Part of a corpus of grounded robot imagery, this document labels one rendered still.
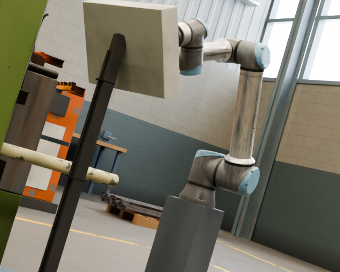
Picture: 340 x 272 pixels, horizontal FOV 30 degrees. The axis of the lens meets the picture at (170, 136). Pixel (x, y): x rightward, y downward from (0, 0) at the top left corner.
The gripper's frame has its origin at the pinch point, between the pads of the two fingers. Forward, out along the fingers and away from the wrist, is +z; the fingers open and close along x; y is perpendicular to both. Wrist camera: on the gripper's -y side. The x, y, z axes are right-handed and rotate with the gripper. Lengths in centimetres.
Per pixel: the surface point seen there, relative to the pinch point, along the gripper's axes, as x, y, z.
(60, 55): 646, 193, -525
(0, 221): 32, 62, 45
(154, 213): 328, 327, -378
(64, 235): -11, 51, 51
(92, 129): -10.7, 20.8, 35.6
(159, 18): -25.9, -12.9, 19.1
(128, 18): -13.3, -11.8, 19.1
